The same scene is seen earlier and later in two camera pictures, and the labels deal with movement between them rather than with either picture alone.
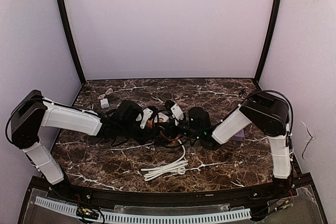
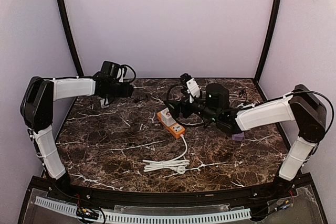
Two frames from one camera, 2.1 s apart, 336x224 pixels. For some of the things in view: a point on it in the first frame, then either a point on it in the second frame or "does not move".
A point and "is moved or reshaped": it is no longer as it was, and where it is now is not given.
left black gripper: x=151 y=128 → x=128 y=90
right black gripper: x=172 y=128 → x=184 y=108
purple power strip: x=239 y=136 does not move
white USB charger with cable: x=104 y=102 does not move
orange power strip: x=150 y=124 is moved or reshaped
